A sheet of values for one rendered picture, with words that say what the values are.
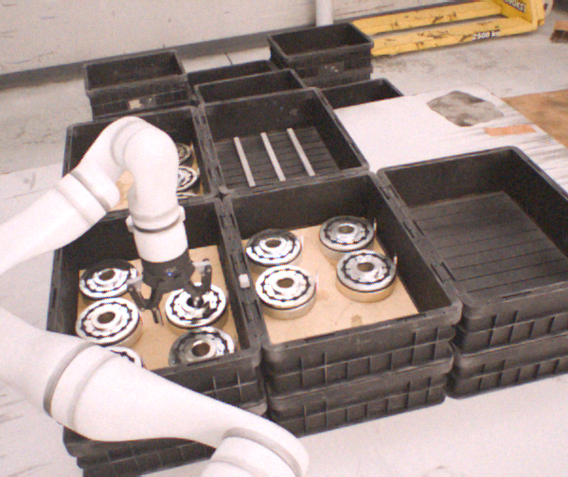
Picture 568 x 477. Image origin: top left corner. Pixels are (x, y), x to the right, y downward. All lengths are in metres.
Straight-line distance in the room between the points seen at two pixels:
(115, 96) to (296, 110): 1.16
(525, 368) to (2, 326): 0.81
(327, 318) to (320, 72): 1.78
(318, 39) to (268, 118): 1.45
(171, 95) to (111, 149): 1.73
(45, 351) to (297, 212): 0.62
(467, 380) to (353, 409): 0.20
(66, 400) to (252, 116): 0.98
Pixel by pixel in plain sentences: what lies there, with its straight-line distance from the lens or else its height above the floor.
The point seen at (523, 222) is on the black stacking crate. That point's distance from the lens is 1.28.
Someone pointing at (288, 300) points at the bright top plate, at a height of 0.86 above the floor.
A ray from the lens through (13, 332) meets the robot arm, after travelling 0.82.
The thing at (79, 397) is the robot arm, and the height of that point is 1.06.
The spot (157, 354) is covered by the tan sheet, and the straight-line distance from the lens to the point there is 1.02.
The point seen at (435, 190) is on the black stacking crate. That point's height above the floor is 0.86.
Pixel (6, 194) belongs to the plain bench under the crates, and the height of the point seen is 0.70.
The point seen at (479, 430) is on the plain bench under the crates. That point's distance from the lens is 1.08.
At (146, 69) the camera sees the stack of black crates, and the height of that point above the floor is 0.53.
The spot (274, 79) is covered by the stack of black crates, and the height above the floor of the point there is 0.56.
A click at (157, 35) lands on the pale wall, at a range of 4.27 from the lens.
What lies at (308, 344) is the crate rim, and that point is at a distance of 0.86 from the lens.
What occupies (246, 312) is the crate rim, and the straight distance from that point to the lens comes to 0.93.
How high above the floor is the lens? 1.57
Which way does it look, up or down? 38 degrees down
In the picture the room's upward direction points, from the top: 4 degrees counter-clockwise
